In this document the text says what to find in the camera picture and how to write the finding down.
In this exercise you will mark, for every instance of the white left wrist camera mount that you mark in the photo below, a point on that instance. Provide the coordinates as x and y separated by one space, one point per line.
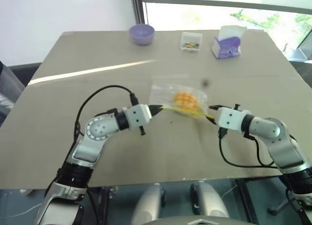
136 115

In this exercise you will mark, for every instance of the round orange pineapple bun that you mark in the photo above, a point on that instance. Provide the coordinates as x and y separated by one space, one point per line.
185 101

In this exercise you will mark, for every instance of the silver left robot leg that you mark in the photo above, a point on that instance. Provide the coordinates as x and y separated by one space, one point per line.
148 203

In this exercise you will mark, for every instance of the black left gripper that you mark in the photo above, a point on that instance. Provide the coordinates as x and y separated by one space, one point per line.
151 110

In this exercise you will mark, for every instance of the silver right robot leg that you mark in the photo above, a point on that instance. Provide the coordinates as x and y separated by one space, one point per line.
207 200

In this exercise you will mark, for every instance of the clear yellow-seal zip bag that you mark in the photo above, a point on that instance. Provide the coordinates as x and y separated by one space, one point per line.
161 94

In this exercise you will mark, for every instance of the grey robot torso top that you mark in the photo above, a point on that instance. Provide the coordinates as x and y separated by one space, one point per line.
195 221

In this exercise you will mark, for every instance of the silver robot leg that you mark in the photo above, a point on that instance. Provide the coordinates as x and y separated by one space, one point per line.
207 200
148 203

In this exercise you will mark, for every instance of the dark window frame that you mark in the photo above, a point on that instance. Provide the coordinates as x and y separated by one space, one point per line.
137 10

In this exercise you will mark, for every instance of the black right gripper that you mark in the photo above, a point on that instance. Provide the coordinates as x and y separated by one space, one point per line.
216 112

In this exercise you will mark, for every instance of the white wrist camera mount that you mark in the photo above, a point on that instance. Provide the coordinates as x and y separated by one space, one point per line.
136 115
229 118

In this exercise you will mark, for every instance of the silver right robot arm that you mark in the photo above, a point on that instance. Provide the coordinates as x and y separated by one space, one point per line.
268 129

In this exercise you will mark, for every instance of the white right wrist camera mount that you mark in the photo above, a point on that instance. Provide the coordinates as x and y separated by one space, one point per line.
229 118

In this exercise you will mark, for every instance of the grey chair back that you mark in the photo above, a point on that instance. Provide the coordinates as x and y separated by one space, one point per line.
8 88

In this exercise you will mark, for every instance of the clear box of colourful bits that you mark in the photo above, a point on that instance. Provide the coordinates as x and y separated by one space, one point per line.
191 42

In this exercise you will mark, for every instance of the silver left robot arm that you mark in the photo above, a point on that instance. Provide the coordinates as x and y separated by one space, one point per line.
96 129

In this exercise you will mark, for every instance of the grey framed panel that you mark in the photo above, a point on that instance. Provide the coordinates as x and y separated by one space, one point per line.
301 53

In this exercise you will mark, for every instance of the purple tissue pack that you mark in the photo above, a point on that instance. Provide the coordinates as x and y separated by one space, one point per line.
226 48

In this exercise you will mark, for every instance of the black low furniture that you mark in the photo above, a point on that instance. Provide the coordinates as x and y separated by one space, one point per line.
26 73

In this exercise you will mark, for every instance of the purple bowl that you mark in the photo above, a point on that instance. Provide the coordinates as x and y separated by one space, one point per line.
142 34

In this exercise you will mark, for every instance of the black table leg frame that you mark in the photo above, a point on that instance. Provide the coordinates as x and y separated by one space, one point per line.
248 203
107 195

